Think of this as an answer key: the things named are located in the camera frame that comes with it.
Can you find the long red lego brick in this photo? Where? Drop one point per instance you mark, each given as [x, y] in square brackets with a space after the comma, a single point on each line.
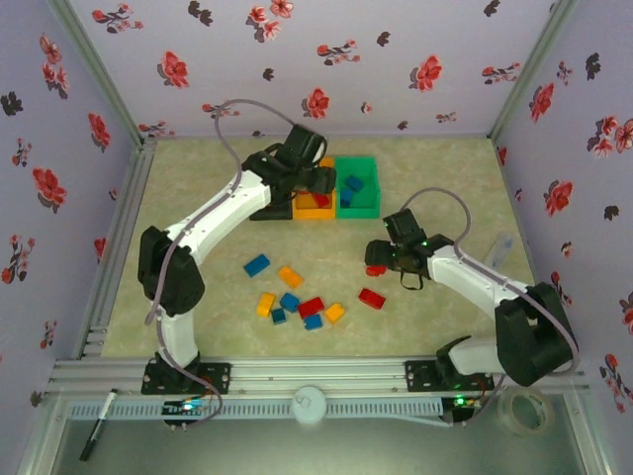
[322, 200]

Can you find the yellow lego brick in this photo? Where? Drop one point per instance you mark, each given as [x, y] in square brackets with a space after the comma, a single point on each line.
[266, 303]
[335, 313]
[290, 277]

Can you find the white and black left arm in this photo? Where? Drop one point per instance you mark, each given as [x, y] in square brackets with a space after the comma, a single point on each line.
[222, 213]

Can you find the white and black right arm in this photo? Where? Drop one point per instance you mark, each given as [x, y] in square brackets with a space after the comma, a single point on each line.
[470, 277]

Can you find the orange plastic bin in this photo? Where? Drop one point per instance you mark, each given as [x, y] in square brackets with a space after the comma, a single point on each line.
[316, 214]

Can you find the black plastic bin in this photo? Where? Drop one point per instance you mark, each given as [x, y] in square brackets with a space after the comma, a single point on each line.
[272, 215]

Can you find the green plastic bin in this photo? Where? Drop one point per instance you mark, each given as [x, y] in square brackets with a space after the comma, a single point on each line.
[361, 212]

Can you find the clear plastic piece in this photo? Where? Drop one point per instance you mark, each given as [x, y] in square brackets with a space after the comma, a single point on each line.
[502, 247]

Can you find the small dark teal lego brick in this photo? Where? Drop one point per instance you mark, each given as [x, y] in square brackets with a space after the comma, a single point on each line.
[278, 316]

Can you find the circuit board with LED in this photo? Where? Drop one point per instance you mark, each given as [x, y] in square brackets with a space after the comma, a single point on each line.
[465, 402]
[185, 407]

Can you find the white round cap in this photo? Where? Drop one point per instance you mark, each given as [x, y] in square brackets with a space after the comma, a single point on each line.
[309, 405]

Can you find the clear tape roll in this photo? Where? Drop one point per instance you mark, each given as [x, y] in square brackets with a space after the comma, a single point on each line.
[544, 413]

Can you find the black marker pen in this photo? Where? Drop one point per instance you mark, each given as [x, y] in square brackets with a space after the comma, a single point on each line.
[96, 430]

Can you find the wide aluminium frame rail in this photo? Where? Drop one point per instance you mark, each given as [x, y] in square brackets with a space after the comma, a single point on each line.
[321, 373]

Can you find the aluminium side frame rail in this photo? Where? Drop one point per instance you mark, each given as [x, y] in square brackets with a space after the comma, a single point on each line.
[123, 218]

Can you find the aluminium corner post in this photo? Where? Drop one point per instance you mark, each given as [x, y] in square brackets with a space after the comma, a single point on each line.
[99, 74]
[534, 69]

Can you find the aluminium lower frame bar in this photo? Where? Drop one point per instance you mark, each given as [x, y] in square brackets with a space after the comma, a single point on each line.
[39, 435]
[588, 435]

